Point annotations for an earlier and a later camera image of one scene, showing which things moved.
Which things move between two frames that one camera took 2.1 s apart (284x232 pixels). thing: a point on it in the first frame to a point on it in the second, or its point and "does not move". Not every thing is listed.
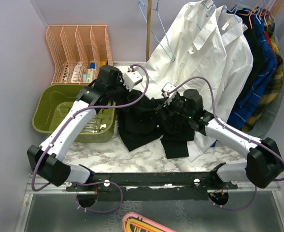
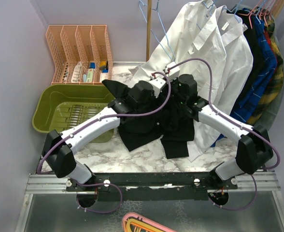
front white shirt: (191, 56) does not move
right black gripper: (162, 110) to (174, 80)
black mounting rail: (165, 186) does not move
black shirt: (141, 123) does not move
